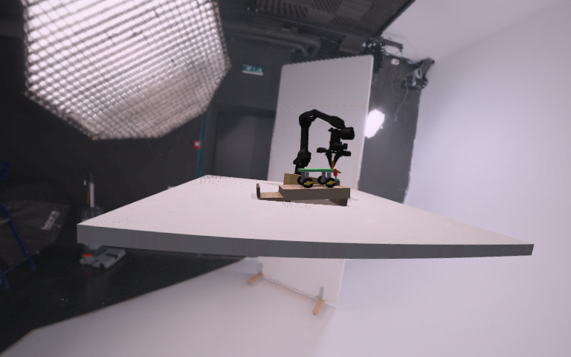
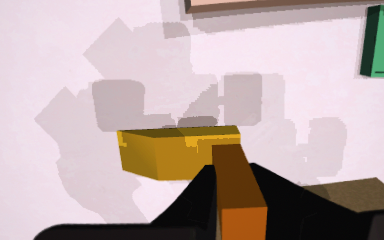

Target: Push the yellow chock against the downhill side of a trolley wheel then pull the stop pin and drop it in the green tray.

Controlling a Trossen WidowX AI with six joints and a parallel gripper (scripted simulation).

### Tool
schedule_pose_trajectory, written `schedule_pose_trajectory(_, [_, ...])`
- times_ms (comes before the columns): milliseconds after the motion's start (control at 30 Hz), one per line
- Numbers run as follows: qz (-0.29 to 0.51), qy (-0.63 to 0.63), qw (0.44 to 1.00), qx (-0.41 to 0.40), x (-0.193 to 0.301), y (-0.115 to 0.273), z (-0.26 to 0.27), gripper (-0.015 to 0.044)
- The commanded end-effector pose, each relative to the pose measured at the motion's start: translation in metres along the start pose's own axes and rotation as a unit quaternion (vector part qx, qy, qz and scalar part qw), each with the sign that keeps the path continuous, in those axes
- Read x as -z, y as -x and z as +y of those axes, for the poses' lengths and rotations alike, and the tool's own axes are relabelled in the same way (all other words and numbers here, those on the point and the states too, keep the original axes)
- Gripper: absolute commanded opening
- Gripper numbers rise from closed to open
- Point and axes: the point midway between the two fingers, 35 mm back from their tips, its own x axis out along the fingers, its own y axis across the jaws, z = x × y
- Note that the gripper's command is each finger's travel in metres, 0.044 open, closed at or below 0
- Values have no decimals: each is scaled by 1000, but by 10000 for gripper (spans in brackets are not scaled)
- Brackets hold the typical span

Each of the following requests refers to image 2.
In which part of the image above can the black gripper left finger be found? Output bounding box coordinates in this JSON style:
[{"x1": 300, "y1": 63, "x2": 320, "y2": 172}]
[{"x1": 32, "y1": 165, "x2": 218, "y2": 240}]

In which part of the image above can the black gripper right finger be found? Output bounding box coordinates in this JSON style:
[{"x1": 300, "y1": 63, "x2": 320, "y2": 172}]
[{"x1": 248, "y1": 163, "x2": 384, "y2": 240}]

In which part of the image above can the green tray rim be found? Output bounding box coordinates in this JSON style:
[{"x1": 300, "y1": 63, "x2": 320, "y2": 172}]
[{"x1": 360, "y1": 4, "x2": 384, "y2": 77}]

